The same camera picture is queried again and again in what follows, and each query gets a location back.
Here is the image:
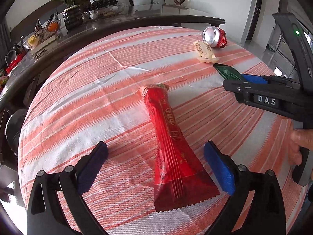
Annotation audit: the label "potted green plant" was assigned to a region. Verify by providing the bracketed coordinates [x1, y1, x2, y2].
[52, 0, 82, 31]

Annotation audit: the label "dark green wrapper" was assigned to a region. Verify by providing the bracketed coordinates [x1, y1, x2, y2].
[213, 63, 245, 81]

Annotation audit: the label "red bag on table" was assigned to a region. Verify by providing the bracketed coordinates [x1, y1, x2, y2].
[5, 50, 25, 74]

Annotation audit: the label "fruit tray with orange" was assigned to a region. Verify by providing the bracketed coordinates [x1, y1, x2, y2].
[22, 19, 61, 50]

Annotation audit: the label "crushed red soda can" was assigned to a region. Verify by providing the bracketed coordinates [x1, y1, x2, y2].
[202, 26, 228, 48]

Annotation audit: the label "scissors on coffee table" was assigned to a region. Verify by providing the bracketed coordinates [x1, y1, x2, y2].
[33, 48, 47, 61]

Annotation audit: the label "dark entrance door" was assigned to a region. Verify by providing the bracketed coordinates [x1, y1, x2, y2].
[246, 0, 263, 40]

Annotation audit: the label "dark wooden coffee table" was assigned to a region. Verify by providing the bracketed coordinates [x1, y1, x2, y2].
[1, 5, 226, 109]

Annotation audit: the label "glass bowl of grapes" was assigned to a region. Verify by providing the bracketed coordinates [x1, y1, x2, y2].
[82, 0, 126, 21]

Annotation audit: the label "red snack wrapper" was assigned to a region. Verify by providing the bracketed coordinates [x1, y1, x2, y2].
[139, 84, 220, 212]

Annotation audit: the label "striped orange white tablecloth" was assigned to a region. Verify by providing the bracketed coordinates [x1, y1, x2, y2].
[18, 27, 306, 234]

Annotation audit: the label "person's right hand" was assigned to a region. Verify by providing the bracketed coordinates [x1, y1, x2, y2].
[288, 124, 313, 165]

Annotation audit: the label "cream snack packet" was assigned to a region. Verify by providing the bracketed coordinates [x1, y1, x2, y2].
[193, 41, 219, 63]

